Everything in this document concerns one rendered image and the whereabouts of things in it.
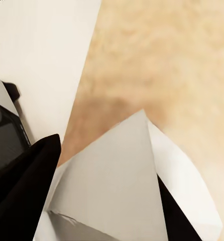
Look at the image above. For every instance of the countertop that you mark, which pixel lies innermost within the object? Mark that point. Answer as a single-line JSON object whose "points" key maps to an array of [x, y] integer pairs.
{"points": [[166, 57]]}

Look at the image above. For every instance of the paper coffee filter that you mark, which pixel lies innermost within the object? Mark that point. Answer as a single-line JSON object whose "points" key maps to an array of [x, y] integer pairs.
{"points": [[109, 191]]}

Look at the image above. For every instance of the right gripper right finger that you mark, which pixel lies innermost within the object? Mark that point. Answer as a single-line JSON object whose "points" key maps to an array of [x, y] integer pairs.
{"points": [[178, 226]]}

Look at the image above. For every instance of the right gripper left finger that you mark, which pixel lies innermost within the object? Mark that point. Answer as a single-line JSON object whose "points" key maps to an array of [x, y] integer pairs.
{"points": [[24, 186]]}

